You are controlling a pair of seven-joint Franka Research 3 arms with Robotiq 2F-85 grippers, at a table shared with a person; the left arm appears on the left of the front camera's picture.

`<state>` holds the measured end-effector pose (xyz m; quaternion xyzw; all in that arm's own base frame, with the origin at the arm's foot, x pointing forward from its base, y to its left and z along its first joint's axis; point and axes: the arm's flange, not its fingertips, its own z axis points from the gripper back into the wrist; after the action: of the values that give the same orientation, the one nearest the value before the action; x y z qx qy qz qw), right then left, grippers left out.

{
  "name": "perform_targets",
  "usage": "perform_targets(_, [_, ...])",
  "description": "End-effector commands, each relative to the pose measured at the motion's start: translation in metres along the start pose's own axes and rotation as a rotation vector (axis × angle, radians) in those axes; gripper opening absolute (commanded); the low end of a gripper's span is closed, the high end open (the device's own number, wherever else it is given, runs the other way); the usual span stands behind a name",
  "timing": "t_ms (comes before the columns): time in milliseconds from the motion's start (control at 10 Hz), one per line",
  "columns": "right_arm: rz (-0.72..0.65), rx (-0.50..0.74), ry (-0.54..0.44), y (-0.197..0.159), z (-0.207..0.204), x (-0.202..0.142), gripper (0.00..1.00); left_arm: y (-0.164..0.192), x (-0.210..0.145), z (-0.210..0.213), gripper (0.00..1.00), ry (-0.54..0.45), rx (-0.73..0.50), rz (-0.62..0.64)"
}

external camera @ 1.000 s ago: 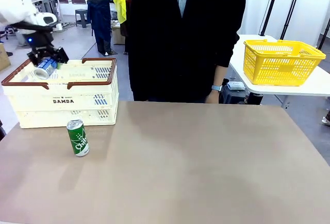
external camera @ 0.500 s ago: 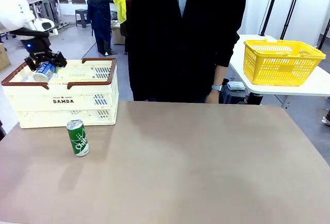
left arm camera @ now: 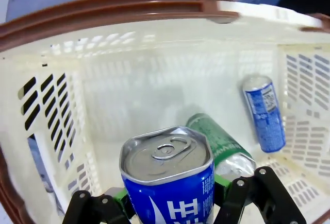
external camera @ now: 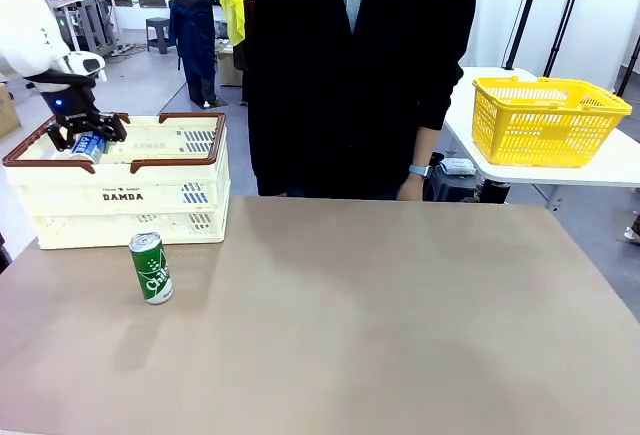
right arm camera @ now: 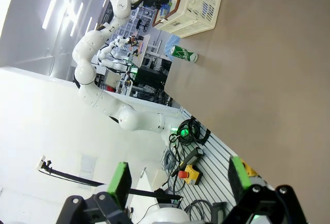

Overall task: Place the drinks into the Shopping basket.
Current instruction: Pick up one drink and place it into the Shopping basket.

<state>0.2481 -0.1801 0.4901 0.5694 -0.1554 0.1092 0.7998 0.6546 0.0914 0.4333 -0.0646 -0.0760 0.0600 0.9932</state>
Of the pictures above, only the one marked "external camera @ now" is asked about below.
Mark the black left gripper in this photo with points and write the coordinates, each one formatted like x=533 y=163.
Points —
x=70 y=105

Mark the blue drink can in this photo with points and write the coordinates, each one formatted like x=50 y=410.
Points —
x=87 y=147

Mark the green drink can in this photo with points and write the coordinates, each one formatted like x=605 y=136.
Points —
x=152 y=270

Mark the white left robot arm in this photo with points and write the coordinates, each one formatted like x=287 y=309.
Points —
x=25 y=25

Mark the person's left forearm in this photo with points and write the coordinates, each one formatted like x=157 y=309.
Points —
x=427 y=147

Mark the yellow plastic shopping basket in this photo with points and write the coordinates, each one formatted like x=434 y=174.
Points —
x=545 y=125

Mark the person's left hand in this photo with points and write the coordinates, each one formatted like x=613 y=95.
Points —
x=412 y=189

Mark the cardboard box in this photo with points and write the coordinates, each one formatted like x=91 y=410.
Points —
x=6 y=115
x=227 y=67

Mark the cream folding crate brown rim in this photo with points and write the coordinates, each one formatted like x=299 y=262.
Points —
x=125 y=205

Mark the white workshop desk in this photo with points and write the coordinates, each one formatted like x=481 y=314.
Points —
x=95 y=15

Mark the grey plastic stool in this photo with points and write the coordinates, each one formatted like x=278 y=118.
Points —
x=160 y=35

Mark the person white shirt navy apron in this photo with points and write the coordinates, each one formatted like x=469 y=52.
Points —
x=192 y=20

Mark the hanging yellow cloth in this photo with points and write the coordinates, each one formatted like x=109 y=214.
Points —
x=232 y=0

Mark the person torso black cardigan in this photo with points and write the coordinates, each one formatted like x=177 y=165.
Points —
x=355 y=80

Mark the light blue wristwatch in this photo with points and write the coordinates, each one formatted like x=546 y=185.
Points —
x=421 y=171

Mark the black stool under table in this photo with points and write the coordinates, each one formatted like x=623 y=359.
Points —
x=450 y=187

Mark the white wet wipes pack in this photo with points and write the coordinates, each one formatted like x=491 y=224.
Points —
x=457 y=166

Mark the white side table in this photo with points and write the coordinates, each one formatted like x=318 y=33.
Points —
x=465 y=110

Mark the black tripod leg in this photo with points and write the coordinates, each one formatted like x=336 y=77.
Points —
x=565 y=15
x=631 y=67
x=525 y=10

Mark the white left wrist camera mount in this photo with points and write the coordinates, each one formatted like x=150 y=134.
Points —
x=85 y=66

